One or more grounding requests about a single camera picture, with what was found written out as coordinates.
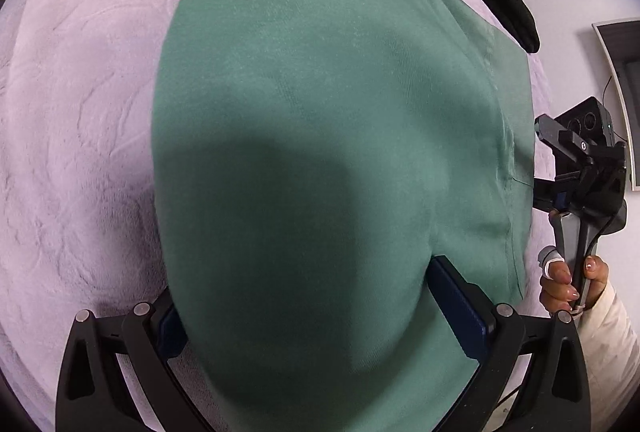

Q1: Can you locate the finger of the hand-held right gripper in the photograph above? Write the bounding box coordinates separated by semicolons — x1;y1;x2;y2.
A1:
532;176;570;215

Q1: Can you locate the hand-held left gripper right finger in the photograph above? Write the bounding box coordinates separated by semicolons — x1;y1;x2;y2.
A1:
429;254;592;432

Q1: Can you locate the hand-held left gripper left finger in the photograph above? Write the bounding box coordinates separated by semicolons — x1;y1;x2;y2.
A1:
55;289;221;432

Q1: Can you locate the green button-up shirt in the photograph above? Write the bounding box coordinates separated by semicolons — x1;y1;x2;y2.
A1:
150;0;535;432

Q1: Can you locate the person's right forearm cream sleeve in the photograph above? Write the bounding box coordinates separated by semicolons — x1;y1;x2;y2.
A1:
575;279;640;432

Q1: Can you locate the person's right hand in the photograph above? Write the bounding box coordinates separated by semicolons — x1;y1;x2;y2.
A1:
539;254;610;313

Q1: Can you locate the dark framed screen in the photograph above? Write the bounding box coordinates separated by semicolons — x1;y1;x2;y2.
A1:
592;18;640;191

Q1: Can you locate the purple plush blanket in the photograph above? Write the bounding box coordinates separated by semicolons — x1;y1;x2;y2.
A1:
0;0;556;432

